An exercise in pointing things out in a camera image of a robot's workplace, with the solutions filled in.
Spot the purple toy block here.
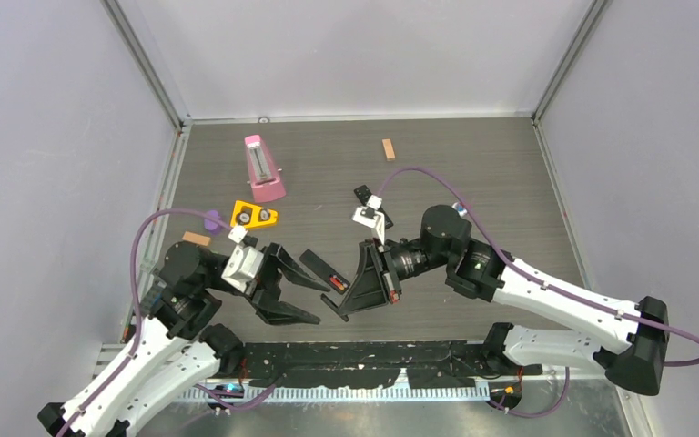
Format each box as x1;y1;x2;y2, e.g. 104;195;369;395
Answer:
204;209;223;235

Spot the yellow triangular holder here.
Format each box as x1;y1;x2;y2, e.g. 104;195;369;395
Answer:
229;200;279;230

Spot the small red white blue toy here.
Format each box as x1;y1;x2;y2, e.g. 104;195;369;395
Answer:
451;202;467;217

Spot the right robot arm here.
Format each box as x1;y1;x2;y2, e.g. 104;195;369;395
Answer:
321;205;669;396

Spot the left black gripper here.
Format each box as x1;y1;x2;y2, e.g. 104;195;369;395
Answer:
207;241;331;320

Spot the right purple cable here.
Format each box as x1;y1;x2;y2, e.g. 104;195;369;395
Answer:
376;167;699;368

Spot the orange battery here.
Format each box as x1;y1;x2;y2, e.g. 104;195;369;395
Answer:
330;277;349;291

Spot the orange wooden block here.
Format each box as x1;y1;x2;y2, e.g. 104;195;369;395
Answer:
182;231;211;247

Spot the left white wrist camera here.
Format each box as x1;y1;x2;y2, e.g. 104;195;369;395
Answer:
221;225;264;295

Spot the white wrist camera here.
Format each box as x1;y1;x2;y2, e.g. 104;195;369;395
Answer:
351;194;386;245
221;225;264;295

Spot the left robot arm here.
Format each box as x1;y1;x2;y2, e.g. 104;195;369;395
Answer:
37;241;327;436

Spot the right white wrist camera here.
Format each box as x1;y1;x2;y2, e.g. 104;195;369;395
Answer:
351;194;386;245

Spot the black remote control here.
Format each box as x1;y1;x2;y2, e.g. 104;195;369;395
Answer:
299;249;350;294

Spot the pink metronome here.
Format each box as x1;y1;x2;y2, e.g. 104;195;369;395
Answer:
244;135;286;204

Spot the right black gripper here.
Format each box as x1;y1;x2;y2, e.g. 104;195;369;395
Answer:
339;238;453;318

